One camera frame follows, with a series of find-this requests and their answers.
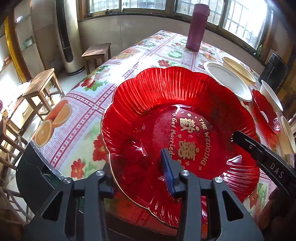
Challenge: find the white foam bowl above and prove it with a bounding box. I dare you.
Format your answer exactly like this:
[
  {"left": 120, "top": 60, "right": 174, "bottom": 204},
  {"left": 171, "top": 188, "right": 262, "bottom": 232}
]
[
  {"left": 203, "top": 61, "right": 252, "bottom": 102},
  {"left": 259, "top": 80, "right": 283, "bottom": 112}
]

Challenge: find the cream plastic bowl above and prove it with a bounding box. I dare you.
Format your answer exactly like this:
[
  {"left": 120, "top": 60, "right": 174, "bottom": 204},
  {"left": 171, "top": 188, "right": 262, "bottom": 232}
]
[
  {"left": 222, "top": 57, "right": 256, "bottom": 86},
  {"left": 279, "top": 116, "right": 295, "bottom": 155}
]

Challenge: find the wooden stool near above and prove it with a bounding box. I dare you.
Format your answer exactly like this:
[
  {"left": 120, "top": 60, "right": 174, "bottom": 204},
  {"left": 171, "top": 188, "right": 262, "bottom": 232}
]
[{"left": 22, "top": 68, "right": 65, "bottom": 121}]

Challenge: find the wooden chair left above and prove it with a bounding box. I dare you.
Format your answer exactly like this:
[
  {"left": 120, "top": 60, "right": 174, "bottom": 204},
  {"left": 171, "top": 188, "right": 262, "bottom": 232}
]
[{"left": 1, "top": 117, "right": 28, "bottom": 183}]

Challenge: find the person's hand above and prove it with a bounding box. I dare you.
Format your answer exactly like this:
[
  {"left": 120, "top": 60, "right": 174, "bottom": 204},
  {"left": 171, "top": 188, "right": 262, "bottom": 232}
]
[{"left": 256, "top": 188, "right": 295, "bottom": 240}]

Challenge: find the maroon thermos bottle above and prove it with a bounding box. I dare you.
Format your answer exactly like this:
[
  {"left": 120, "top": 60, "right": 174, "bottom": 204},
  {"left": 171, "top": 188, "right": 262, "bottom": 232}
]
[{"left": 186, "top": 4, "right": 210, "bottom": 52}]

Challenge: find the red flower plate with sticker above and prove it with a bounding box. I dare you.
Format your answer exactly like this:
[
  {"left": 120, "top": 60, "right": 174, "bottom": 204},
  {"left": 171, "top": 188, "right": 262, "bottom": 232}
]
[{"left": 251, "top": 89, "right": 280, "bottom": 135}]

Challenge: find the large barred window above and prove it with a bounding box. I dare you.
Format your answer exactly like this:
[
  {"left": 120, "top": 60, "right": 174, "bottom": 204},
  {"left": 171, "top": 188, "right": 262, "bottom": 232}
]
[{"left": 77, "top": 0, "right": 273, "bottom": 55}]

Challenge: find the standing air conditioner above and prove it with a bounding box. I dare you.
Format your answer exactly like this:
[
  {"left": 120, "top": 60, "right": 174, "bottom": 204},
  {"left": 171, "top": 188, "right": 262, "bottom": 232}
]
[{"left": 54, "top": 0, "right": 85, "bottom": 75}]

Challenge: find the small wooden stool far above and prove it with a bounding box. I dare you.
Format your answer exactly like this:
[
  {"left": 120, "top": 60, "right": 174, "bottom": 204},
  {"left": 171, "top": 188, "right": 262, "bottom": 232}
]
[{"left": 81, "top": 43, "right": 111, "bottom": 75}]

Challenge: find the black cylindrical container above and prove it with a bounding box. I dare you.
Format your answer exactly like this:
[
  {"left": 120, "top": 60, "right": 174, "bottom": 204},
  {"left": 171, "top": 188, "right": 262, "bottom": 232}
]
[{"left": 259, "top": 53, "right": 287, "bottom": 92}]

